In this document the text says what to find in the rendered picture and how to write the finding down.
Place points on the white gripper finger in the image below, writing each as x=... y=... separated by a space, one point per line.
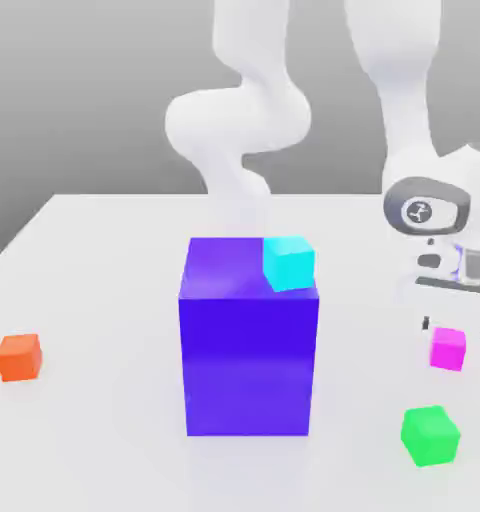
x=425 y=323

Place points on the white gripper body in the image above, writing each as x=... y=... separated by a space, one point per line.
x=452 y=302

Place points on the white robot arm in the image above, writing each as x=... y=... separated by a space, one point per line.
x=240 y=120

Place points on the small magenta cube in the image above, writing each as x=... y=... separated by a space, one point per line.
x=448 y=350

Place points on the small green cube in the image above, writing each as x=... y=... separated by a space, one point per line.
x=430 y=436

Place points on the small cyan cube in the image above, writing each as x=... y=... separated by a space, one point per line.
x=290 y=264

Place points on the small orange cube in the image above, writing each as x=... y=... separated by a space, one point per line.
x=19 y=358

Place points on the large purple box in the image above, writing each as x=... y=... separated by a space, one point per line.
x=248 y=360

